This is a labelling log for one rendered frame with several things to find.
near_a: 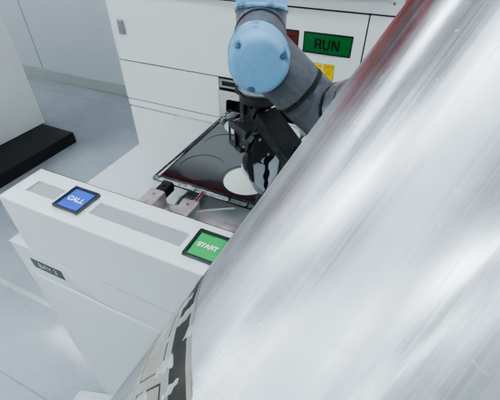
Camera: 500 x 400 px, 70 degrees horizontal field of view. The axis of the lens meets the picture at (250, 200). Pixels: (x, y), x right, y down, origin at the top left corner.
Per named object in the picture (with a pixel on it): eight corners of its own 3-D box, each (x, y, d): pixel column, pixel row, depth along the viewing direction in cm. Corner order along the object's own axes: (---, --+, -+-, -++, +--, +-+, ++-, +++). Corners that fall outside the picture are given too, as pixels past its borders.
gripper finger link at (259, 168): (248, 182, 75) (248, 144, 70) (265, 197, 72) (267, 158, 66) (236, 187, 74) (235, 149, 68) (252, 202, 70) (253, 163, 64)
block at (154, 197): (153, 198, 75) (151, 186, 73) (167, 201, 74) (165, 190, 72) (128, 221, 69) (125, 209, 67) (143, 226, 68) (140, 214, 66)
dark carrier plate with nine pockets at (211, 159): (232, 113, 102) (232, 111, 102) (351, 138, 91) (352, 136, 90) (161, 177, 78) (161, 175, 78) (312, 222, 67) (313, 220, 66)
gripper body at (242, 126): (259, 136, 72) (260, 77, 65) (286, 154, 67) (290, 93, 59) (227, 147, 69) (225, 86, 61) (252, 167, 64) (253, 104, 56)
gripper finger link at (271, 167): (260, 177, 77) (261, 140, 71) (277, 191, 73) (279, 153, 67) (248, 182, 75) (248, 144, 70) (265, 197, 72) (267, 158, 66)
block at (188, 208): (186, 208, 72) (184, 197, 70) (200, 213, 71) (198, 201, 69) (163, 233, 66) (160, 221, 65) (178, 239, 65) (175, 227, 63)
